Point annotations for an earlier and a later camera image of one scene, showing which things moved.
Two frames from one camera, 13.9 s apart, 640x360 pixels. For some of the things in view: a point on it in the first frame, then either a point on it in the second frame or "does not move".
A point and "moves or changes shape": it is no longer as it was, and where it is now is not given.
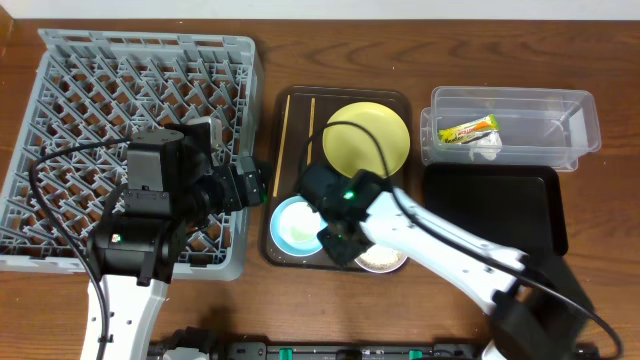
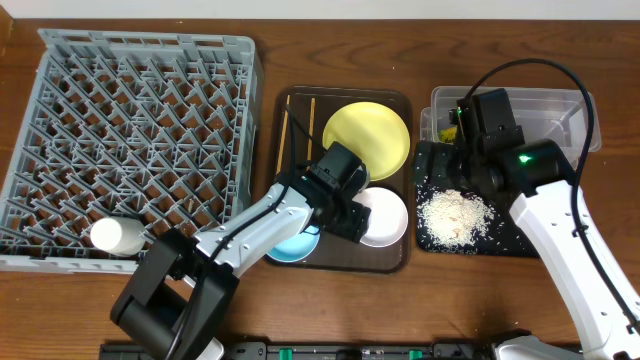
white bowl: (381, 259) moves or changes shape
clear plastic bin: (539, 126) does not move
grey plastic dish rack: (102, 86) does not move
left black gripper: (251, 181) to (347, 220)
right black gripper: (339, 244) to (437, 163)
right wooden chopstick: (311, 129) does not move
